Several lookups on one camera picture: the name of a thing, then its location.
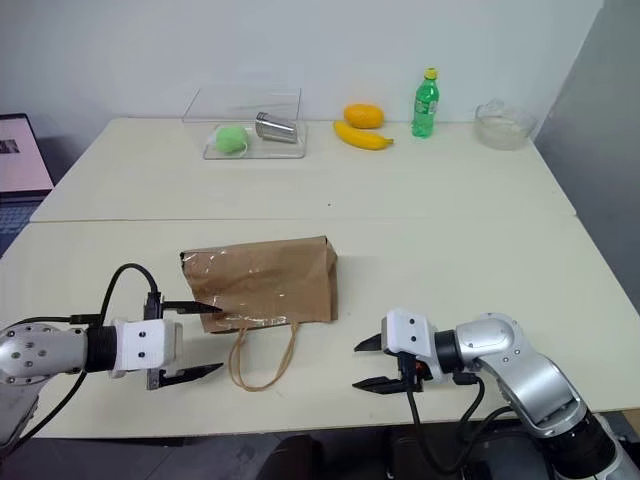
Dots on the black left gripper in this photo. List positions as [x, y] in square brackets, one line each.
[153, 307]

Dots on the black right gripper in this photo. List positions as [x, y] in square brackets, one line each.
[409, 369]

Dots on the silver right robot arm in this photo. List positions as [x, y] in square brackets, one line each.
[530, 370]

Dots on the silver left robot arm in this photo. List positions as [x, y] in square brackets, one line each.
[47, 347]

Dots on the brown paper bag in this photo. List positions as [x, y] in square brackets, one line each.
[265, 280]

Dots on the green yarn ball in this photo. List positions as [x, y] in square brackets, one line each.
[230, 140]

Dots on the clear plastic box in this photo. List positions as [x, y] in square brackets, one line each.
[250, 125]

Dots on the stainless steel cup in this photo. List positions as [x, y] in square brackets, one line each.
[275, 129]

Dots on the yellow banana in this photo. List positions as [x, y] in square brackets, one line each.
[362, 137]

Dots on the orange mango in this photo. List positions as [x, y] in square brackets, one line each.
[364, 116]

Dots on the green plastic bottle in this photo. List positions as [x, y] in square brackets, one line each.
[426, 107]

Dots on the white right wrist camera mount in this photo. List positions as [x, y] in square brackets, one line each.
[407, 330]

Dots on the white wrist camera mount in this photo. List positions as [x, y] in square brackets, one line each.
[142, 345]
[407, 330]

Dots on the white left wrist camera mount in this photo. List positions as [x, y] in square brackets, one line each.
[142, 345]

